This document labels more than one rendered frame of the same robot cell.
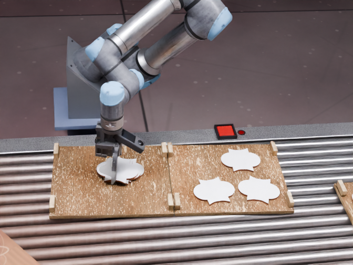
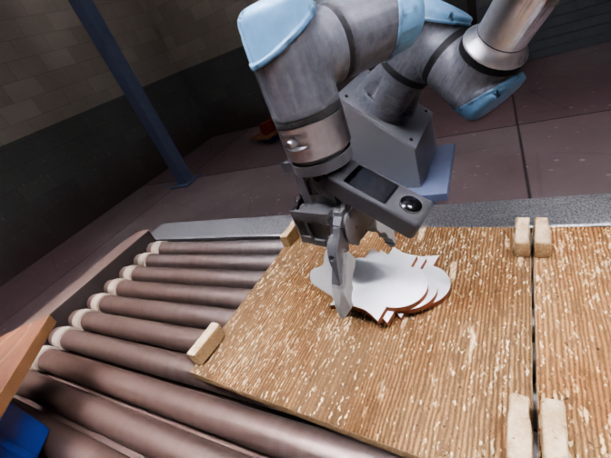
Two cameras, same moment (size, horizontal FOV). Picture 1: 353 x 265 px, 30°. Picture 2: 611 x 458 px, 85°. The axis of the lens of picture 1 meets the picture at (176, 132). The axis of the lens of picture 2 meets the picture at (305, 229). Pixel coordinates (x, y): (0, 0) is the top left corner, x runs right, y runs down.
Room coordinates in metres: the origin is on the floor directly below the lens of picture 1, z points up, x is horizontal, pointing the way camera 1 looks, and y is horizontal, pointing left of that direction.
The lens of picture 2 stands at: (1.41, -0.03, 1.29)
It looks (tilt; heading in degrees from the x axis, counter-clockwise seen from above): 30 degrees down; 48
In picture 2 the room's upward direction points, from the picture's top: 22 degrees counter-clockwise
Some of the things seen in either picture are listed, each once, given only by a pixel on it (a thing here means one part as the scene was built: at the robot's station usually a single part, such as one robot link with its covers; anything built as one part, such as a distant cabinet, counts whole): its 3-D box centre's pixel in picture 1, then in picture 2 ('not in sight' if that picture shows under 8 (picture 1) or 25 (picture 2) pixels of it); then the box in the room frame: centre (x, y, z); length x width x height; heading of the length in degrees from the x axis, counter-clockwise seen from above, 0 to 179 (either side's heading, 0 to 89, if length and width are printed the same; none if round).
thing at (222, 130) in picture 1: (225, 132); not in sight; (2.01, -0.19, 0.92); 0.06 x 0.06 x 0.01; 12
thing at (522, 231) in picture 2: (164, 149); (522, 236); (1.84, 0.04, 0.95); 0.06 x 0.02 x 0.03; 8
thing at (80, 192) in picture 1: (111, 180); (362, 302); (1.68, 0.21, 0.93); 0.41 x 0.35 x 0.02; 98
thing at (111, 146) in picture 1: (109, 138); (330, 196); (1.70, 0.22, 1.10); 0.09 x 0.08 x 0.12; 89
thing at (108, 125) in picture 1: (111, 120); (313, 136); (1.69, 0.21, 1.18); 0.08 x 0.08 x 0.05
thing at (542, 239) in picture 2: (169, 149); (542, 236); (1.84, 0.02, 0.95); 0.06 x 0.02 x 0.03; 9
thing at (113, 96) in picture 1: (112, 100); (293, 60); (1.70, 0.21, 1.26); 0.09 x 0.08 x 0.11; 156
